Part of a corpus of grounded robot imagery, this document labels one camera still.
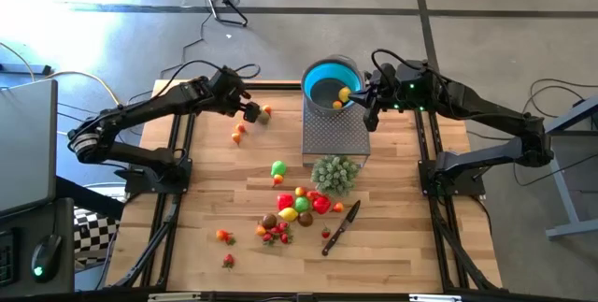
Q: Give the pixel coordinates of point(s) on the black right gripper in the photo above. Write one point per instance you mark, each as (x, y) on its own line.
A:
(385, 87)

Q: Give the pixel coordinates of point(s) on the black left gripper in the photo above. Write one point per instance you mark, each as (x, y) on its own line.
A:
(231, 91)

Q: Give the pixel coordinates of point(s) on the olive-brown whole kiwi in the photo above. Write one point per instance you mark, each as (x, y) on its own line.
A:
(264, 118)

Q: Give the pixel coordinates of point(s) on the yellow plastic lemon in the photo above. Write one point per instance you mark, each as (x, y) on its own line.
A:
(288, 214)
(345, 94)

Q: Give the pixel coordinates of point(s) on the small red-orange stemmed fruit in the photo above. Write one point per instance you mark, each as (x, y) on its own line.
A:
(337, 104)

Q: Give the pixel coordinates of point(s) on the blue collapsible bowl grey rim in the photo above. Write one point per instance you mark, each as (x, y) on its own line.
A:
(322, 75)

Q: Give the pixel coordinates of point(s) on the orange plastic tangerine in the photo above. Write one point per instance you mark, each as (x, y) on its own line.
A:
(338, 207)

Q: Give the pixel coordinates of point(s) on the black kitchen knife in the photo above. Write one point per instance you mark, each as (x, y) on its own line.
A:
(340, 228)

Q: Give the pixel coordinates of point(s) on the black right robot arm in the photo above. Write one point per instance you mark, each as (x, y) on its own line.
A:
(490, 110)

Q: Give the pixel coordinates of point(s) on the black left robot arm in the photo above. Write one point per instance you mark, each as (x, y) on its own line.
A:
(140, 110)

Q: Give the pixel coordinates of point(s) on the small orange fruit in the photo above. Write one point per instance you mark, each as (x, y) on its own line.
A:
(222, 234)
(240, 128)
(267, 109)
(300, 191)
(260, 230)
(236, 138)

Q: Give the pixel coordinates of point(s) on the grey perforated metal stand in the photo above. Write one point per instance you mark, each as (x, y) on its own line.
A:
(334, 138)

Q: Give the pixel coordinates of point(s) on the green toy pepper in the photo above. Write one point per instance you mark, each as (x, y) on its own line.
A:
(278, 168)

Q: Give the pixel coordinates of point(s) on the green plant in patterned pot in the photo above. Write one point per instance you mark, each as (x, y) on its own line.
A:
(335, 176)

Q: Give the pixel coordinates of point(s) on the rear red strawberry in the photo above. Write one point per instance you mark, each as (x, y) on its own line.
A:
(284, 201)

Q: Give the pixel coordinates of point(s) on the red plastic bell pepper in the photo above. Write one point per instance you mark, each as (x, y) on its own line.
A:
(321, 205)

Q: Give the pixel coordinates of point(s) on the black-white checkered board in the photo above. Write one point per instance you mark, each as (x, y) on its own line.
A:
(93, 236)

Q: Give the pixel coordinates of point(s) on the grey laptop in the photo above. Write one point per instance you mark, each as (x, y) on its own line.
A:
(25, 148)

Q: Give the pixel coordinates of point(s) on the black computer mouse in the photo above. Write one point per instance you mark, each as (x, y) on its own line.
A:
(45, 257)

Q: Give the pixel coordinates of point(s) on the black desk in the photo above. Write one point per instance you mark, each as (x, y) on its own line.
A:
(23, 229)

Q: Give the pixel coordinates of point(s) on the black keyboard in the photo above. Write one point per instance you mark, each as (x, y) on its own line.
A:
(7, 264)

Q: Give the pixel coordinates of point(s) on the black table frame rails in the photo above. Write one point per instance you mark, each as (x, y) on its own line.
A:
(280, 86)

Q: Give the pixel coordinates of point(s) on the grey desk frame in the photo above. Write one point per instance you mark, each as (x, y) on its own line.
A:
(567, 190)

